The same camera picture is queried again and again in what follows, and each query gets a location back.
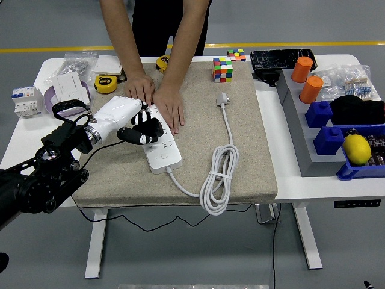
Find person's left hand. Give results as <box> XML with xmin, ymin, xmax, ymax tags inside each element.
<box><xmin>152</xmin><ymin>84</ymin><xmax>185</xmax><ymax>135</ymax></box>

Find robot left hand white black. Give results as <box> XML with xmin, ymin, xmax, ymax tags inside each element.
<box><xmin>87</xmin><ymin>95</ymin><xmax>165</xmax><ymax>146</ymax></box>

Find person's right hand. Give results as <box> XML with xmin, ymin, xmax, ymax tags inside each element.
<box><xmin>123</xmin><ymin>72</ymin><xmax>156</xmax><ymax>106</ymax></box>

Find black plug adapter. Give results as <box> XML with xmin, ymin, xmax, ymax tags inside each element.
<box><xmin>137</xmin><ymin>117</ymin><xmax>165</xmax><ymax>144</ymax></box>

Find thin black adapter cord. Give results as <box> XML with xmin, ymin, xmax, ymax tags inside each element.
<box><xmin>76</xmin><ymin>140</ymin><xmax>262</xmax><ymax>232</ymax></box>

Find white power strip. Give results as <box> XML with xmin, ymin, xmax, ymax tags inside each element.
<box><xmin>141</xmin><ymin>104</ymin><xmax>183</xmax><ymax>175</ymax></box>

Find yellow black round tape measure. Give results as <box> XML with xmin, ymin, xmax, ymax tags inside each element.
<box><xmin>94</xmin><ymin>75</ymin><xmax>119</xmax><ymax>95</ymax></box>

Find grey-brown mat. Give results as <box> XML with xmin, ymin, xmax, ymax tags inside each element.
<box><xmin>71</xmin><ymin>56</ymin><xmax>279</xmax><ymax>208</ymax></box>

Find large Rubik's cube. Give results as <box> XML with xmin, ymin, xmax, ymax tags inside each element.
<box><xmin>212</xmin><ymin>57</ymin><xmax>234</xmax><ymax>84</ymax></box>

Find clear bag of screws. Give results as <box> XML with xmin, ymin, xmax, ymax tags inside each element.
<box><xmin>45</xmin><ymin>51</ymin><xmax>99</xmax><ymax>85</ymax></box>

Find person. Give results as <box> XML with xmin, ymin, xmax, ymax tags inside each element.
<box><xmin>132</xmin><ymin>0</ymin><xmax>213</xmax><ymax>57</ymax></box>

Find purple bowl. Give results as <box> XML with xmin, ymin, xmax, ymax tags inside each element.
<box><xmin>43</xmin><ymin>80</ymin><xmax>92</xmax><ymax>117</ymax></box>

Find white table leg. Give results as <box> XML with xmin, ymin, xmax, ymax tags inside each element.
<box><xmin>84</xmin><ymin>207</ymin><xmax>109</xmax><ymax>279</ymax></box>
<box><xmin>292</xmin><ymin>202</ymin><xmax>324</xmax><ymax>270</ymax></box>

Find small Rubik's cube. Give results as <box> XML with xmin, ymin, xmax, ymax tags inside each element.
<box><xmin>227</xmin><ymin>49</ymin><xmax>247</xmax><ymax>63</ymax></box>

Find black table control panel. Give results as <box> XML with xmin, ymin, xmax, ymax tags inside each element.
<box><xmin>333</xmin><ymin>199</ymin><xmax>382</xmax><ymax>209</ymax></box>

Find white circuit breaker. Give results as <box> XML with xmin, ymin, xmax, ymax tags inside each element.
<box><xmin>11</xmin><ymin>85</ymin><xmax>45</xmax><ymax>119</ymax></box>

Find black power adapter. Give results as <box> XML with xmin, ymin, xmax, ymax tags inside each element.
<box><xmin>251</xmin><ymin>69</ymin><xmax>283</xmax><ymax>88</ymax></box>

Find black plastic tray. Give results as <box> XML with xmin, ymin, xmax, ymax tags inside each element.
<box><xmin>250</xmin><ymin>49</ymin><xmax>318</xmax><ymax>73</ymax></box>

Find blue plastic bin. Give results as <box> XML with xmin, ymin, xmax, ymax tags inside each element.
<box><xmin>336</xmin><ymin>123</ymin><xmax>385</xmax><ymax>181</ymax></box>

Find grey stepped block holder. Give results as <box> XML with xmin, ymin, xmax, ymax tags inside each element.
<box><xmin>276</xmin><ymin>68</ymin><xmax>347</xmax><ymax>178</ymax></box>

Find orange cylinder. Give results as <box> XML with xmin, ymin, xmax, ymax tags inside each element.
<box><xmin>299</xmin><ymin>75</ymin><xmax>324</xmax><ymax>105</ymax></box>
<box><xmin>291</xmin><ymin>56</ymin><xmax>314</xmax><ymax>84</ymax></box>

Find yellow lemon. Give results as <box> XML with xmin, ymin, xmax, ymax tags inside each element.
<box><xmin>342</xmin><ymin>134</ymin><xmax>372</xmax><ymax>166</ymax></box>

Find circuit boards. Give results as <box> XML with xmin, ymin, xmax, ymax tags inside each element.
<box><xmin>345</xmin><ymin>128</ymin><xmax>385</xmax><ymax>167</ymax></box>

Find blue block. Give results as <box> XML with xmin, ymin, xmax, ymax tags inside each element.
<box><xmin>305</xmin><ymin>101</ymin><xmax>334</xmax><ymax>129</ymax></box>
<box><xmin>312</xmin><ymin>126</ymin><xmax>345</xmax><ymax>157</ymax></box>

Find small clear plastic bag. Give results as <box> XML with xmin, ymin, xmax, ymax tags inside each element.
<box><xmin>312</xmin><ymin>69</ymin><xmax>339</xmax><ymax>102</ymax></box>

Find black cloth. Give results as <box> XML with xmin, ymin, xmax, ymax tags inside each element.
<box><xmin>329</xmin><ymin>95</ymin><xmax>385</xmax><ymax>126</ymax></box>

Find clear bag of resistors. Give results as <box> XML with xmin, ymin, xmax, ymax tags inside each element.
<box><xmin>336</xmin><ymin>64</ymin><xmax>381</xmax><ymax>102</ymax></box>

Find white wall socket plate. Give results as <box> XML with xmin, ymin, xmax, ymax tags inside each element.
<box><xmin>60</xmin><ymin>87</ymin><xmax>92</xmax><ymax>106</ymax></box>

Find white wall switch panel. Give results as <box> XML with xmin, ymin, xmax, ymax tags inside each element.
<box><xmin>91</xmin><ymin>54</ymin><xmax>123</xmax><ymax>76</ymax></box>

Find white power strip cable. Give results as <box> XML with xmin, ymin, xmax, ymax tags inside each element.
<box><xmin>166</xmin><ymin>92</ymin><xmax>241</xmax><ymax>216</ymax></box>

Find white switch plate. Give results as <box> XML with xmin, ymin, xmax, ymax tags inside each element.
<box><xmin>56</xmin><ymin>71</ymin><xmax>84</xmax><ymax>96</ymax></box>

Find hanging black cable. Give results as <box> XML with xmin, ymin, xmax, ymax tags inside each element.
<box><xmin>271</xmin><ymin>203</ymin><xmax>282</xmax><ymax>289</ymax></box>

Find metal bracket under table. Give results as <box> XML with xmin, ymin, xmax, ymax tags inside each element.
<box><xmin>254</xmin><ymin>203</ymin><xmax>281</xmax><ymax>225</ymax></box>

